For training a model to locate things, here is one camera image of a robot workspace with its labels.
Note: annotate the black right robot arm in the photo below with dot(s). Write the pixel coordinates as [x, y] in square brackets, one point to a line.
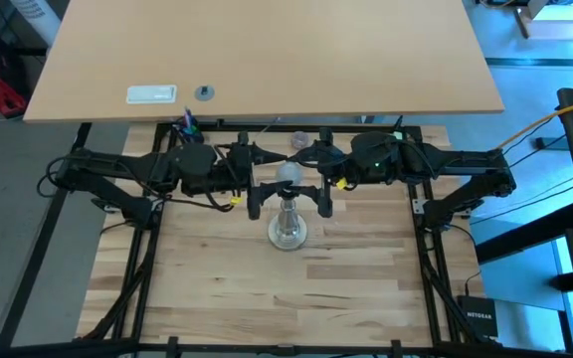
[465, 164]

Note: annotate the wooden stand base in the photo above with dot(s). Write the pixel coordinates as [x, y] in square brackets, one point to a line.
[555, 31]

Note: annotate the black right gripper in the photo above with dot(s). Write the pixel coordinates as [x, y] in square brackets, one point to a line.
[342, 166]

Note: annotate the black power adapter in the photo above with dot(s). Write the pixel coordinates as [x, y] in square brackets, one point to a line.
[541, 143]

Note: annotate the black mesh pen cup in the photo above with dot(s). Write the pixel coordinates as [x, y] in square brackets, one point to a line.
[189, 131]

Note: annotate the grey round desk grommet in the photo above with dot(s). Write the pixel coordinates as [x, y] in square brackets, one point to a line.
[205, 93]

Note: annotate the white round lightbulb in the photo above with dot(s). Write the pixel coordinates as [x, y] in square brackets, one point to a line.
[289, 171]

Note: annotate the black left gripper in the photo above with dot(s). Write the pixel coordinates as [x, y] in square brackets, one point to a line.
[241, 169]

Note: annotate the white rectangular box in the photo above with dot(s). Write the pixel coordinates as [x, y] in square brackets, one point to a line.
[151, 94]

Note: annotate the black Netgear network switch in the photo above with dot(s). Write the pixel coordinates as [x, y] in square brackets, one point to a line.
[478, 318]

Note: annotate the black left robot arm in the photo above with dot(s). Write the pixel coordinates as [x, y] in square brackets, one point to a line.
[117, 161]

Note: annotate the large tan desk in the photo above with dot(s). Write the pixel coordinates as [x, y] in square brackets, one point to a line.
[266, 54]

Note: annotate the black aluminium table frame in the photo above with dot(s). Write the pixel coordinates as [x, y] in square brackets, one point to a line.
[316, 348]

